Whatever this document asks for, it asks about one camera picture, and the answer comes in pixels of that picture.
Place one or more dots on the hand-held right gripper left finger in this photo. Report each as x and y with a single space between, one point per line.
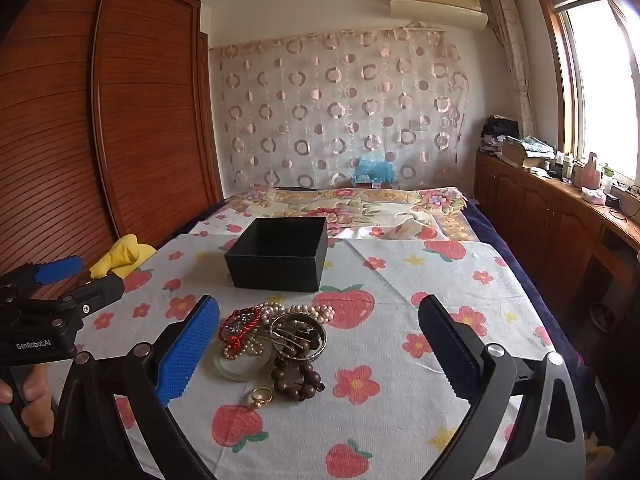
187 355

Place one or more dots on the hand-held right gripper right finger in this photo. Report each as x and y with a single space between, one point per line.
444 342

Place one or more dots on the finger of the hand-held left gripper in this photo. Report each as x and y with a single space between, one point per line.
97 292
57 267

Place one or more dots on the silver bangle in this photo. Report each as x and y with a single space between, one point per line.
300 355

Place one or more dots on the black square box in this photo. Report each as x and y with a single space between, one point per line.
272 272

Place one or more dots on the person's left hand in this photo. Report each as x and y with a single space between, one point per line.
37 387

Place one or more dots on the yellow plush toy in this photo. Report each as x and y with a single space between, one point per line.
120 257

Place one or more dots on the pale green jade bangle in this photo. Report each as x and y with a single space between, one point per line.
235 375

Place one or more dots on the strawberry print cloth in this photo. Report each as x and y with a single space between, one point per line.
400 410

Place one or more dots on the long wooden cabinet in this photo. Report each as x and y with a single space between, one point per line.
540 210

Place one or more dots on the brown wooden wardrobe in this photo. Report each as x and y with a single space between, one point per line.
125 110

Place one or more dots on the floral blanket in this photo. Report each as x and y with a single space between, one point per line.
300 215

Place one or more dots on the blue fluffy item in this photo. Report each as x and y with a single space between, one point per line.
372 170

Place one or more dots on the cardboard box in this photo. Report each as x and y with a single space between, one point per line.
520 152

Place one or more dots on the white tissue box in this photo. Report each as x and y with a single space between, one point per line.
594 196

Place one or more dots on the pile of dark clothes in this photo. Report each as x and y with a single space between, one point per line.
500 132

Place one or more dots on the pink bottle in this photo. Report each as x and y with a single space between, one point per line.
593 172

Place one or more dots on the green capped bottle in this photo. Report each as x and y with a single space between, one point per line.
608 180

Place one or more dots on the patterned window curtain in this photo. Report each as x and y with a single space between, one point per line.
515 60

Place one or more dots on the wooden framed window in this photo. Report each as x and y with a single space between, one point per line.
600 85

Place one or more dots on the white air conditioner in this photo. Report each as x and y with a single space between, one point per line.
440 7

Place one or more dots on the circle patterned wall cloth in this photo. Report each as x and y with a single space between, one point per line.
325 110

